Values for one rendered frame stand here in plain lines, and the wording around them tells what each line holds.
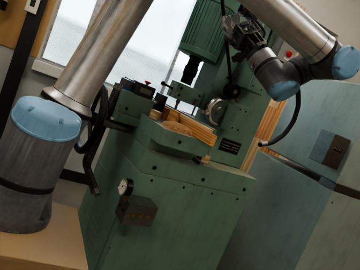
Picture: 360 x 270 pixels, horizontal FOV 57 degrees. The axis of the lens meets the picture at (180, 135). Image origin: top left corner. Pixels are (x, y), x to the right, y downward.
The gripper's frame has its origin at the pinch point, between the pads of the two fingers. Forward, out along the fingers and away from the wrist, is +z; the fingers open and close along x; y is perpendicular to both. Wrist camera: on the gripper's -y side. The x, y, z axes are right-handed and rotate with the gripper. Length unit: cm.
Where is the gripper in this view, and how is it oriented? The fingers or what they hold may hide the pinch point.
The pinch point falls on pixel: (225, 20)
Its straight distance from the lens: 126.4
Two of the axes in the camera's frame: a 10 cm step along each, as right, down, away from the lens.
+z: -4.6, -8.1, 3.7
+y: 1.6, -4.9, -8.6
